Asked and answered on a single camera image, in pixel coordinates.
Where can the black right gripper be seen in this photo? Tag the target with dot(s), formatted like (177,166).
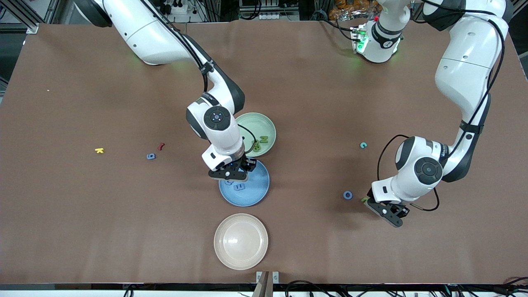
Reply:
(246,163)

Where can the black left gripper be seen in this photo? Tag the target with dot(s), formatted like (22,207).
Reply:
(401,210)

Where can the blue foam letter E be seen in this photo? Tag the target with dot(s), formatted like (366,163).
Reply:
(239,187)

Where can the green foam letter N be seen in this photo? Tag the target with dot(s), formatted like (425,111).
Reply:
(264,139)

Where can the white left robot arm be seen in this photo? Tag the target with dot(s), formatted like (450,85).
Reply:
(466,74)

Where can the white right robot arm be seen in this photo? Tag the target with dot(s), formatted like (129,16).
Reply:
(156,37)

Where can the blue foam letter O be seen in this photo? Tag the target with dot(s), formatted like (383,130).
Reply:
(344,195)

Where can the blue plate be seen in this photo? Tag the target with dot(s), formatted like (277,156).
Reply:
(255,194)

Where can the pale green plate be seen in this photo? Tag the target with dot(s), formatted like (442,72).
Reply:
(266,123)

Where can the beige plate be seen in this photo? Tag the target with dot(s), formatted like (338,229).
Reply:
(241,241)

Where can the red foam letter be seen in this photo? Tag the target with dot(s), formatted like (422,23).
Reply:
(161,146)

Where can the plain white power strip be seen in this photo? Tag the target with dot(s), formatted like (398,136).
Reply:
(272,16)

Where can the white power strip black plugs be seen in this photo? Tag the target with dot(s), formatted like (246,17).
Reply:
(175,9)

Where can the orange plastic bag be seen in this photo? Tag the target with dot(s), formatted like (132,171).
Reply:
(350,10)

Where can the grey metal mounting bracket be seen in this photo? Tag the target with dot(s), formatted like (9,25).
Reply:
(264,284)

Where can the aluminium frame rail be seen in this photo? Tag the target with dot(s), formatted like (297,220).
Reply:
(20,16)

